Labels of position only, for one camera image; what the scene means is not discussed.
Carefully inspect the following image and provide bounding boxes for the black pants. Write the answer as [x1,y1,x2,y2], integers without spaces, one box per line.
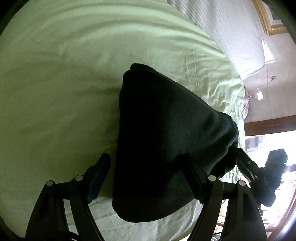
[112,63,238,222]

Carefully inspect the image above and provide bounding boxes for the floral quilt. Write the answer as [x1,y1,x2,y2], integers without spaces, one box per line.
[242,88,251,119]

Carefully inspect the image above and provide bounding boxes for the light green bed sheet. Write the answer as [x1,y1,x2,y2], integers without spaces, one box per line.
[1,1,245,237]

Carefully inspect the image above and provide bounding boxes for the wooden window frame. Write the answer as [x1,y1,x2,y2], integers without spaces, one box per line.
[244,115,296,136]

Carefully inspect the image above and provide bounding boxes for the gold picture frame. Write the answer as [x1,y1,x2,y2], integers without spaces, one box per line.
[252,0,288,36]

